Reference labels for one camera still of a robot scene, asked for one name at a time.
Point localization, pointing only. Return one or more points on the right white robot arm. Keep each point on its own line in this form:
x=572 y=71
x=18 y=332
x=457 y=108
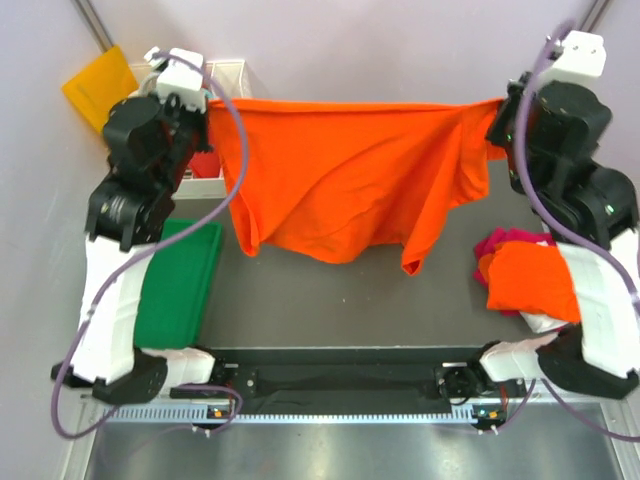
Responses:
x=550 y=133

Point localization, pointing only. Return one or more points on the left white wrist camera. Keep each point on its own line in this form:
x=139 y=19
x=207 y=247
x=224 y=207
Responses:
x=181 y=74

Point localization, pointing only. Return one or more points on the red folder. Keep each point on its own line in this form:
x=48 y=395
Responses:
x=205 y=165

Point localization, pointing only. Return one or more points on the green plastic tray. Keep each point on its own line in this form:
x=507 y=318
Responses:
x=175 y=290

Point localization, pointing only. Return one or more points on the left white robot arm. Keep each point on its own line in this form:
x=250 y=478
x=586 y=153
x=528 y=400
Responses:
x=150 y=140

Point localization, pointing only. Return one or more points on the folded orange t shirt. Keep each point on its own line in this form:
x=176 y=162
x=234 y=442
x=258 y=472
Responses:
x=564 y=295

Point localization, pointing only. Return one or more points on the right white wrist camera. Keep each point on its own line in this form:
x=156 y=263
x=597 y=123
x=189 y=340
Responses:
x=579 y=59

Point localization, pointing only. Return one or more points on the yellow folder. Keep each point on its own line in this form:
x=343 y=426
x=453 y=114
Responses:
x=99 y=86

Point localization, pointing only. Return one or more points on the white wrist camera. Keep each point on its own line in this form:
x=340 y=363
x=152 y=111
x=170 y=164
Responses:
x=579 y=59
x=181 y=74

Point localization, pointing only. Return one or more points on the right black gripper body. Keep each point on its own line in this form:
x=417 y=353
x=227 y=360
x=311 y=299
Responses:
x=503 y=129

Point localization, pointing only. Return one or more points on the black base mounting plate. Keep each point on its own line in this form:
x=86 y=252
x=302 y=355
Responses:
x=347 y=381

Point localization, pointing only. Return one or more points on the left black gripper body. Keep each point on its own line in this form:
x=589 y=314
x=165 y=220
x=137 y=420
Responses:
x=190 y=128

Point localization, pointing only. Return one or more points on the white slotted cable duct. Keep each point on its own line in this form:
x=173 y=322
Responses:
x=215 y=413

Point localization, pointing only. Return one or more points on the orange t shirt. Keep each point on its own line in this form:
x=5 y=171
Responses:
x=329 y=180
x=564 y=295

